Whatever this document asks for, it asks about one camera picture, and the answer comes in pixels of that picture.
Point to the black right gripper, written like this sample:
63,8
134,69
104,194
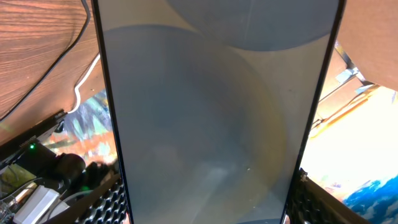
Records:
59,179

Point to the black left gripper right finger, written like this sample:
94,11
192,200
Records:
309,203

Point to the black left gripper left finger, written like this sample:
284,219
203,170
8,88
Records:
105,204

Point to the black smartphone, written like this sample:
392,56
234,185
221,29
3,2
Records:
212,101

